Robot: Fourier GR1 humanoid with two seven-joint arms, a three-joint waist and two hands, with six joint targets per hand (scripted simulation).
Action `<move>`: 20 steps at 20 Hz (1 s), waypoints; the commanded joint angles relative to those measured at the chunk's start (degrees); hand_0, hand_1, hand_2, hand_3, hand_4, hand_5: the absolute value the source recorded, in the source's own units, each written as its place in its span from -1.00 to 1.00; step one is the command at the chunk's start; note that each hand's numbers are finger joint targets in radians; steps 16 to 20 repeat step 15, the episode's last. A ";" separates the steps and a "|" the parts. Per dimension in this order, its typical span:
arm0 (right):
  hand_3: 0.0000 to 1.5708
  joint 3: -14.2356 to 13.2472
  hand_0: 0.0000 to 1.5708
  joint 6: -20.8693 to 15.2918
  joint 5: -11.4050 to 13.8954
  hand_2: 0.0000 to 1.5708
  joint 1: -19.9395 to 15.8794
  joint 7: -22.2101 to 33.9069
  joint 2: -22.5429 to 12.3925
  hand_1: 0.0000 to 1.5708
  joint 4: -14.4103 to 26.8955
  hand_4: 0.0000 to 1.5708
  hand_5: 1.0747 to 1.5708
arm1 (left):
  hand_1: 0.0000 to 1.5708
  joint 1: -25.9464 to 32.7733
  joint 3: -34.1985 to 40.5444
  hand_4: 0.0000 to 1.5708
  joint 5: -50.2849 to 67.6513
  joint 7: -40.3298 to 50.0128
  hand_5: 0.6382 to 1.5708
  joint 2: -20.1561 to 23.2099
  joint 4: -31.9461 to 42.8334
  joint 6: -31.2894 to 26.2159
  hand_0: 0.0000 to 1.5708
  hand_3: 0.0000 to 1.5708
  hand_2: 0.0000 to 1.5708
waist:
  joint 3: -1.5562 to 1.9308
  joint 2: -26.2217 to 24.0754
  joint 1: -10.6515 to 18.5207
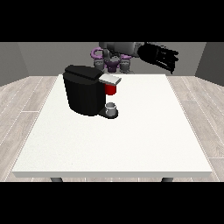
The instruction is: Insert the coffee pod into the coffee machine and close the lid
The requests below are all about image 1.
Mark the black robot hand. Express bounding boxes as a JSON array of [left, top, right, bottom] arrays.
[[136, 42, 179, 74]]

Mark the pale grey machine lid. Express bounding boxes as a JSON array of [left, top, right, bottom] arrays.
[[98, 73, 123, 88]]

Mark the red pod holder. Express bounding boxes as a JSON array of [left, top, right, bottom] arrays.
[[104, 83, 117, 96]]

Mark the black coffee machine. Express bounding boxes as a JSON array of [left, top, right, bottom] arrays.
[[62, 64, 120, 120]]

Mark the grey and purple robot trunk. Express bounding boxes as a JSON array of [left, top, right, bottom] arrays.
[[90, 46, 136, 74]]

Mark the small grey cup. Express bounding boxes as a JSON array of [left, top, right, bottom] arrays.
[[105, 101, 117, 116]]

